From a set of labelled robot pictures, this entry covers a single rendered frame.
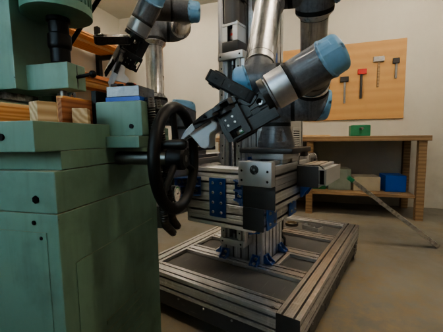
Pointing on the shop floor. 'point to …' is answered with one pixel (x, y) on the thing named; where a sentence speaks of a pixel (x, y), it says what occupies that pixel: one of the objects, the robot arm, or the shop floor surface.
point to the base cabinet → (82, 267)
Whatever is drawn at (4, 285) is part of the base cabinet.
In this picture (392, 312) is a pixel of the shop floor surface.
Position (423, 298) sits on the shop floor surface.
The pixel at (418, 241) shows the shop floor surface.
